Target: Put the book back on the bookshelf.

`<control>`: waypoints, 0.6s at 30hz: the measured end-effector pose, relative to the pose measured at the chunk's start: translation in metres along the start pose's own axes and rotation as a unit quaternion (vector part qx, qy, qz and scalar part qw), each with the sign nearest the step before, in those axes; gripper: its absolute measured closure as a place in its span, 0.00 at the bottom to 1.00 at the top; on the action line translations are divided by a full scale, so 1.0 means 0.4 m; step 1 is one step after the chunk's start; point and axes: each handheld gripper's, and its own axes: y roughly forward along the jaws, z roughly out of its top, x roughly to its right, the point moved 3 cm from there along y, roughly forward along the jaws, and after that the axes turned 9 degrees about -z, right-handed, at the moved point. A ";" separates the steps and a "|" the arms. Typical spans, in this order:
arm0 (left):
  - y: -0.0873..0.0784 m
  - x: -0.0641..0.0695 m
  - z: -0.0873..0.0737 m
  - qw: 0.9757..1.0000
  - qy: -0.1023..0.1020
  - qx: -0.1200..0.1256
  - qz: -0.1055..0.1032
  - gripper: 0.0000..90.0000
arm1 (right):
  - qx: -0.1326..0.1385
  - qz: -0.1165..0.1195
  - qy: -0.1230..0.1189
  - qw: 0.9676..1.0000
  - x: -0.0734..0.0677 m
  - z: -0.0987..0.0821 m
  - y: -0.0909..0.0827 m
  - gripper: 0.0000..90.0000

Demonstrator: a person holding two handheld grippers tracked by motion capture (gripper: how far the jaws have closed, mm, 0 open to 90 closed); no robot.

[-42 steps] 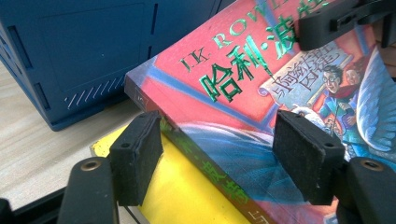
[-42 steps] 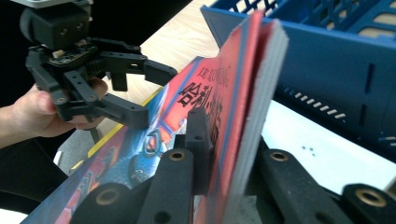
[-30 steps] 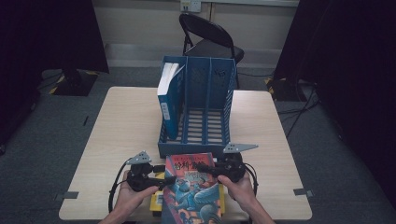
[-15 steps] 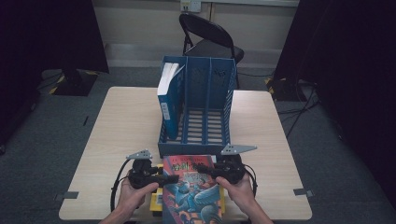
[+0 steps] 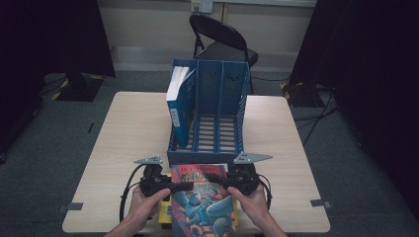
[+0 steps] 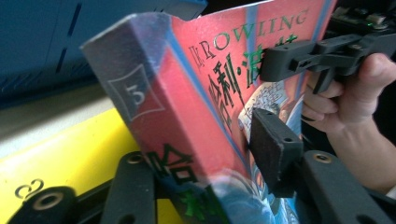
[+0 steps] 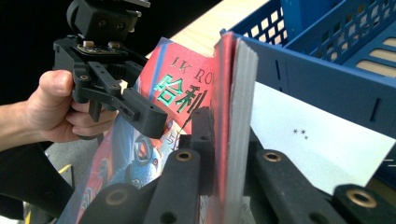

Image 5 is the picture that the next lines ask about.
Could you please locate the black folding chair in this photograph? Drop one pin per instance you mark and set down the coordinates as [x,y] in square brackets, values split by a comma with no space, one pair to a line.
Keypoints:
[224,39]

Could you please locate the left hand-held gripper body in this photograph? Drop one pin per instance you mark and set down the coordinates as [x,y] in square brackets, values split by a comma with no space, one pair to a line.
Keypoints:
[153,184]

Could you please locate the black stand base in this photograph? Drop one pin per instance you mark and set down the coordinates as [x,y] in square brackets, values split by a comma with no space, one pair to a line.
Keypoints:
[77,88]
[301,95]

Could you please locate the red and blue illustrated book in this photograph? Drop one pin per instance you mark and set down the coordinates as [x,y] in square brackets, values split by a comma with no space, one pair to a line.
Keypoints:
[204,210]

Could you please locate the white wall socket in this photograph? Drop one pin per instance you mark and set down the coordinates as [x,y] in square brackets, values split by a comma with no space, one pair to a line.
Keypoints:
[201,6]

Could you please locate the blue plastic file rack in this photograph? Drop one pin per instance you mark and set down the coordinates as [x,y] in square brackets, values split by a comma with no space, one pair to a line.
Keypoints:
[220,112]

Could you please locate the person's right hand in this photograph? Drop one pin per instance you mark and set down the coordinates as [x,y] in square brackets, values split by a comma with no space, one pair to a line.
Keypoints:
[252,205]

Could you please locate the black curtain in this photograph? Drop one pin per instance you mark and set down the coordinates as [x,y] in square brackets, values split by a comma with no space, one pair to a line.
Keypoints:
[372,65]
[49,39]

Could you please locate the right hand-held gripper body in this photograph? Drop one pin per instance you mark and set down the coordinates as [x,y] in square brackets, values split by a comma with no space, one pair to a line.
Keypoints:
[245,181]

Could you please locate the grey tape strip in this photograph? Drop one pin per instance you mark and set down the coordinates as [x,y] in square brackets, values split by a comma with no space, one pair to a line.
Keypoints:
[321,203]
[70,207]

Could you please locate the person's left hand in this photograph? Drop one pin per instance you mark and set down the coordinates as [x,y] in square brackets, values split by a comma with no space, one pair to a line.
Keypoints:
[145,207]

